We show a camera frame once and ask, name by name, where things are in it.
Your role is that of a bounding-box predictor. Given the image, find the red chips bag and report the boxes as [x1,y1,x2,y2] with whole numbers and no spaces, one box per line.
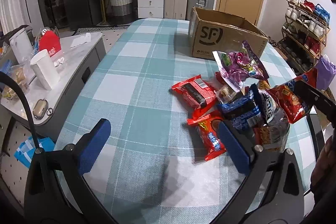
[267,68,317,124]

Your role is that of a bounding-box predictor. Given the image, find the blue snack packet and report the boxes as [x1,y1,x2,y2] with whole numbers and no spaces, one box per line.
[217,84,264,131]

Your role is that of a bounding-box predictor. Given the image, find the purple candy bag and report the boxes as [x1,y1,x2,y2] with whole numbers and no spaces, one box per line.
[213,40,269,92]

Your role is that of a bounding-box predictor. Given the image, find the person right hand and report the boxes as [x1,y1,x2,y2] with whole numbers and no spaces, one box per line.
[310,135,335,203]

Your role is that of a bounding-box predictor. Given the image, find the purple plastic bag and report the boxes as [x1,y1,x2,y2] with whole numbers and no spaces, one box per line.
[315,55,336,90]

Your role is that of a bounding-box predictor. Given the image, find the white red Korean snack bag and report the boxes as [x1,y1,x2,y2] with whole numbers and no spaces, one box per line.
[250,80,290,152]

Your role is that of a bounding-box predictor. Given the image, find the wooden shoe rack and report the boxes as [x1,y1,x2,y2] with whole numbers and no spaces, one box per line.
[276,0,330,75]

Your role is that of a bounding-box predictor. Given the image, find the clear cake box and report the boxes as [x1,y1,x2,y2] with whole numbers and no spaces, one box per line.
[215,84,243,104]

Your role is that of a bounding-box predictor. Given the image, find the beige earbuds case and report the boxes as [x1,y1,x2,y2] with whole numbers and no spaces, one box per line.
[33,99,49,120]

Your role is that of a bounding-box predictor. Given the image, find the teal plaid tablecloth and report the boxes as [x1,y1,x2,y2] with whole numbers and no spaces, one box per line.
[53,17,316,224]

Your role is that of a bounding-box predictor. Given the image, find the red orange snack packet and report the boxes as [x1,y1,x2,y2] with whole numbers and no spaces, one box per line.
[187,110,226,161]

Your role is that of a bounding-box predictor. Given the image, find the red snack packet black stripe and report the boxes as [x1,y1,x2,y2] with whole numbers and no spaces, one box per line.
[171,75,217,110]

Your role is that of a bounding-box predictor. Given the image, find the brown SF cardboard box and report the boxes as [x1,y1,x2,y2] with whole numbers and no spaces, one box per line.
[189,7,269,60]

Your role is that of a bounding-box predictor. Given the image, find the white cylindrical container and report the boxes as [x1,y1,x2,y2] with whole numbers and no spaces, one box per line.
[30,50,60,90]

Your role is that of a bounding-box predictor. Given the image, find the grey side cabinet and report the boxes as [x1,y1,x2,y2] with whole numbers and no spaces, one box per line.
[0,32,107,142]

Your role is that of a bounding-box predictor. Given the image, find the white kettle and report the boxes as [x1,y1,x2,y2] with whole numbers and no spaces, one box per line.
[9,26,35,64]

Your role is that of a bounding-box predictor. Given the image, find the red gift bag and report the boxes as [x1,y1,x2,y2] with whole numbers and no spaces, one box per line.
[38,27,62,57]

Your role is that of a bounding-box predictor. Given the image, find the woven laundry basket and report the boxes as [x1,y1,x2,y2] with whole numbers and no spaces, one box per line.
[109,0,133,16]

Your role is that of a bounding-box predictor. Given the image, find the black cable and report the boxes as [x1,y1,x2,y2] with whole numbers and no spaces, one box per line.
[0,71,40,150]

